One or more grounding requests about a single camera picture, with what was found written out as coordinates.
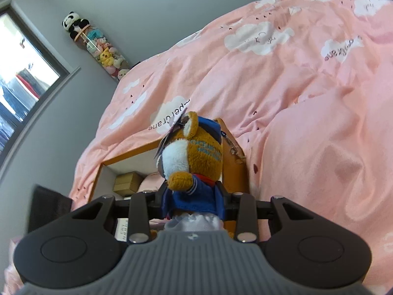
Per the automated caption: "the brown teddy bear plush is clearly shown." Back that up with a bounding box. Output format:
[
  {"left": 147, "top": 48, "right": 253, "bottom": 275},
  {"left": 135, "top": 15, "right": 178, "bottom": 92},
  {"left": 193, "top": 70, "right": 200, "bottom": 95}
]
[{"left": 153, "top": 111, "right": 247, "bottom": 233}]

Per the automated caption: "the grey-framed window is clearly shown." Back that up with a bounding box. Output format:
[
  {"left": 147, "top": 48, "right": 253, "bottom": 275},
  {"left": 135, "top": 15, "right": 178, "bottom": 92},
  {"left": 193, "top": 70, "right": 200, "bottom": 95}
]
[{"left": 0, "top": 4, "right": 82, "bottom": 167}]

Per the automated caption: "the white glossy packet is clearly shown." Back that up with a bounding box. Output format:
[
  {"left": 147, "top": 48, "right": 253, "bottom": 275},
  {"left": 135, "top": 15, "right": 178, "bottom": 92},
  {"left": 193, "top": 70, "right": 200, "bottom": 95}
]
[{"left": 113, "top": 218, "right": 130, "bottom": 242}]

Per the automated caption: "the small brown cardboard box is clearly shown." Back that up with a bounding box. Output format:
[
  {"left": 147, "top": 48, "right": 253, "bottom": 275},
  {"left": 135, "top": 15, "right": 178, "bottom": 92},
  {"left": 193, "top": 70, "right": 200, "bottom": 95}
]
[{"left": 112, "top": 171, "right": 145, "bottom": 197}]

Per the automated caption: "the pink cloud-print blanket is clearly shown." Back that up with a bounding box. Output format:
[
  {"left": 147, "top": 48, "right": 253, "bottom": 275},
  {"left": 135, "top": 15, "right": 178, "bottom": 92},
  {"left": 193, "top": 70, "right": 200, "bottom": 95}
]
[{"left": 68, "top": 0, "right": 393, "bottom": 295}]

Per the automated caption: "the orange storage box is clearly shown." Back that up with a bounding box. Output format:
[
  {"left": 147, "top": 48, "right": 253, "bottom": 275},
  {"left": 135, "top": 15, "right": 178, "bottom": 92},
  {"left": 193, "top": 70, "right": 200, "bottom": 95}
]
[{"left": 91, "top": 117, "right": 250, "bottom": 244}]

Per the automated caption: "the pink soft item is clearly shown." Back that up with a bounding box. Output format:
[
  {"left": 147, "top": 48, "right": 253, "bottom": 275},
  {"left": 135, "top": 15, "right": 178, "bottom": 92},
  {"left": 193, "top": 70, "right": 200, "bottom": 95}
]
[{"left": 137, "top": 172, "right": 168, "bottom": 195}]

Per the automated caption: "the stuffed toys pile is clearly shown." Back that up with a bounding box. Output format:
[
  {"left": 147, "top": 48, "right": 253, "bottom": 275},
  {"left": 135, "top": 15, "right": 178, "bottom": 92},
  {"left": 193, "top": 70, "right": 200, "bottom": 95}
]
[{"left": 74, "top": 27, "right": 132, "bottom": 82}]

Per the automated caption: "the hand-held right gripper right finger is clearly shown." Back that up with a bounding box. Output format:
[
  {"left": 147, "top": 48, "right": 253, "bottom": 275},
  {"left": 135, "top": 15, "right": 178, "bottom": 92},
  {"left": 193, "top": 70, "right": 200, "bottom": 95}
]
[{"left": 215, "top": 182, "right": 311, "bottom": 243}]

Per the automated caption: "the panda plush toy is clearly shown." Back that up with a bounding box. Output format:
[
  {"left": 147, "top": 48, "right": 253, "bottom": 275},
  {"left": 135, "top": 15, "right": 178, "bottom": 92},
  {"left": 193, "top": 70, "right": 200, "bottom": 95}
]
[{"left": 62, "top": 11, "right": 90, "bottom": 41}]

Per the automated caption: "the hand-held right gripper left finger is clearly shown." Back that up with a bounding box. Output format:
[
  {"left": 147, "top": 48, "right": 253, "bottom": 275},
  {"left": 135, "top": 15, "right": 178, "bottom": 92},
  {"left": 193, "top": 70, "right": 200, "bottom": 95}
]
[{"left": 71, "top": 189, "right": 169, "bottom": 244}]

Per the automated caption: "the yellow plush toy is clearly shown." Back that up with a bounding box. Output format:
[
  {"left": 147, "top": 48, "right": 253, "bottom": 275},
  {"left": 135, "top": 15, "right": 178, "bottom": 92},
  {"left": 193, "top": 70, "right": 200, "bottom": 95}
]
[{"left": 98, "top": 48, "right": 116, "bottom": 67}]

